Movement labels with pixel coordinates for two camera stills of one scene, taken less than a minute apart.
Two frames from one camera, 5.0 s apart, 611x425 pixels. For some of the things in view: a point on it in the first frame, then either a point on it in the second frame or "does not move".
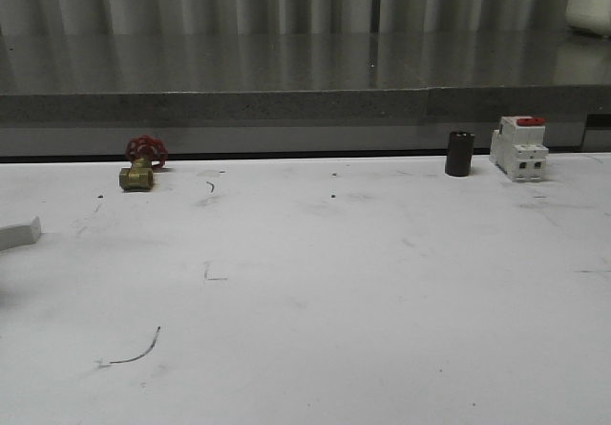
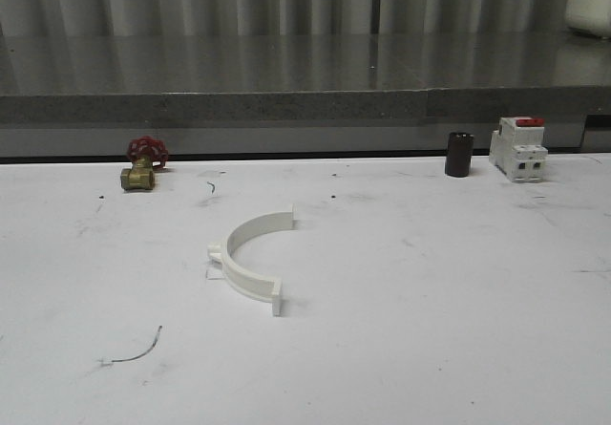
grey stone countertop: x=94 y=94 does not move
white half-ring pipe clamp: x=20 y=232 -> x=240 y=277
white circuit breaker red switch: x=518 y=148 does not move
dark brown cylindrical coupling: x=459 y=153 does not move
